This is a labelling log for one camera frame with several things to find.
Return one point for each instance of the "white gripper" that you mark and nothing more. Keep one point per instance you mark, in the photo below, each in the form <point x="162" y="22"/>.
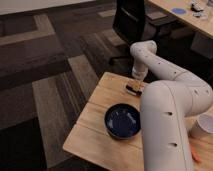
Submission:
<point x="139" y="72"/>

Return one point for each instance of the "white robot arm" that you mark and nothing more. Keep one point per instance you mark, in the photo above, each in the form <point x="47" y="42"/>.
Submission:
<point x="165" y="104"/>

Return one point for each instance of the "white sponge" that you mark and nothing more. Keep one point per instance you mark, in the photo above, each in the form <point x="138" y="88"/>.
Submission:
<point x="138" y="94"/>

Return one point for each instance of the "dark blue bowl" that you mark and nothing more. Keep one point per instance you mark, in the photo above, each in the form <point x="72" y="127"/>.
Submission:
<point x="122" y="121"/>

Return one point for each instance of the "black office chair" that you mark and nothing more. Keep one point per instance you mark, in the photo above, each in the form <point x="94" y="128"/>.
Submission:
<point x="129" y="23"/>

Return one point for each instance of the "white paper cup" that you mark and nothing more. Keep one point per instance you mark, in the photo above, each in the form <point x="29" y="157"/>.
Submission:
<point x="203" y="126"/>

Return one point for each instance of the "blue round disc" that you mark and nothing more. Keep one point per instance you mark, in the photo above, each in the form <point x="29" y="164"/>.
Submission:
<point x="178" y="11"/>

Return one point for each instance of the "orange red object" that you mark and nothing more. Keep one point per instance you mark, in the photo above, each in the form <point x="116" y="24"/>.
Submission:
<point x="195" y="156"/>

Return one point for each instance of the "wooden background desk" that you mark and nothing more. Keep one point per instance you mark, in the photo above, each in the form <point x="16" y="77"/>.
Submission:
<point x="205" y="26"/>

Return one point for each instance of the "small clear object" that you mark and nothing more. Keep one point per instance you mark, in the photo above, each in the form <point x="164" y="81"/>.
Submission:
<point x="198" y="15"/>

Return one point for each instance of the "small grey white gadget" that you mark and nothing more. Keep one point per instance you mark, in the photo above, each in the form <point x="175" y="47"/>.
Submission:
<point x="195" y="7"/>

